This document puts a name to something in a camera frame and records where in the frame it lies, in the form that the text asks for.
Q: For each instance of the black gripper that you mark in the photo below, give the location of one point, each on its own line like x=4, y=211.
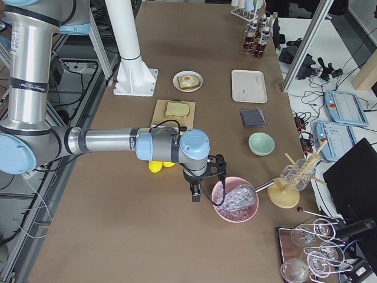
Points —
x=191, y=178

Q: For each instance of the bread slice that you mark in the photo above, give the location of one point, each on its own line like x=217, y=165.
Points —
x=177, y=110

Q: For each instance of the toast slice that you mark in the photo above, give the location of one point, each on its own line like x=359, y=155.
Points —
x=195, y=84

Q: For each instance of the white round plate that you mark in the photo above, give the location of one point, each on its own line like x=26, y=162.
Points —
x=182, y=73

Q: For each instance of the fried egg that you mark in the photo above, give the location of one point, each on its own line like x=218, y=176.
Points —
x=187, y=80

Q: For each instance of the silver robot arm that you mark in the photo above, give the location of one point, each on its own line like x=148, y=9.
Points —
x=27, y=141

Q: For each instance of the cream rectangular tray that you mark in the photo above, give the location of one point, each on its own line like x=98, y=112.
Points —
x=248, y=86

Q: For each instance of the wine glass rack tray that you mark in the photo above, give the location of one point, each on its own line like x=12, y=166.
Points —
x=311, y=252

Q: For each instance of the yellow lemon far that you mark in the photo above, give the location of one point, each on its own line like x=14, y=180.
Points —
x=168, y=164

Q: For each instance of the yellow lemon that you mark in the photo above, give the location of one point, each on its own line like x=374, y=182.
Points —
x=168, y=164
x=155, y=166

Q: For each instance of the metal ice scoop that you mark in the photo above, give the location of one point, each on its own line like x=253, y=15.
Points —
x=242, y=197

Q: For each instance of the yellow lemon near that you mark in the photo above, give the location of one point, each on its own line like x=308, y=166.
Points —
x=155, y=166

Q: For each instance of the pink bowl with ice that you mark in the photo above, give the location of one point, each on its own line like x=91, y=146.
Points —
x=238, y=216

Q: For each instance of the green ceramic bowl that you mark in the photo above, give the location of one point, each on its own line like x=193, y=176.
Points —
x=261, y=144

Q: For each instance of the bamboo cutting board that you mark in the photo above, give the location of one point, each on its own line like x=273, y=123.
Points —
x=160, y=109

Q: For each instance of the wooden mug tree stand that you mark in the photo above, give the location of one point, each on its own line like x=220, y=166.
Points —
x=283, y=196

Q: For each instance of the grey folded cloth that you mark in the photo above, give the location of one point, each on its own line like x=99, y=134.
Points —
x=253, y=118

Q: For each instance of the clear glass mug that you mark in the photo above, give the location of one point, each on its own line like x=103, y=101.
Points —
x=299, y=174

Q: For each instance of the tea bottle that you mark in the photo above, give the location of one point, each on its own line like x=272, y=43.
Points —
x=262, y=23
x=262, y=42
x=251, y=32

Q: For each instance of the blue teach pendant near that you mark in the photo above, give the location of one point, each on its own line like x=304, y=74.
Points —
x=340, y=139

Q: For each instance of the blue teach pendant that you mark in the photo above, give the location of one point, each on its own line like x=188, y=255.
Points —
x=345, y=108
x=340, y=139

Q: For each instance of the black monitor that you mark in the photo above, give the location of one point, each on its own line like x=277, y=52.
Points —
x=351, y=182

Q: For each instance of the blue teach pendant far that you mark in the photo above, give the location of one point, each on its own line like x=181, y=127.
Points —
x=345, y=108

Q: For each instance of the white cup rack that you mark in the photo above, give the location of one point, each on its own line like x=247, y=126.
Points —
x=247, y=9

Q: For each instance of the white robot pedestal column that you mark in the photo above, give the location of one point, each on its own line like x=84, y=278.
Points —
x=134, y=78

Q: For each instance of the copper wire bottle rack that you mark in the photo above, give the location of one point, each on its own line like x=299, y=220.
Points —
x=257, y=34

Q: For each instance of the aluminium frame post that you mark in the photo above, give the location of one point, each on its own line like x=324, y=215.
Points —
x=319, y=16

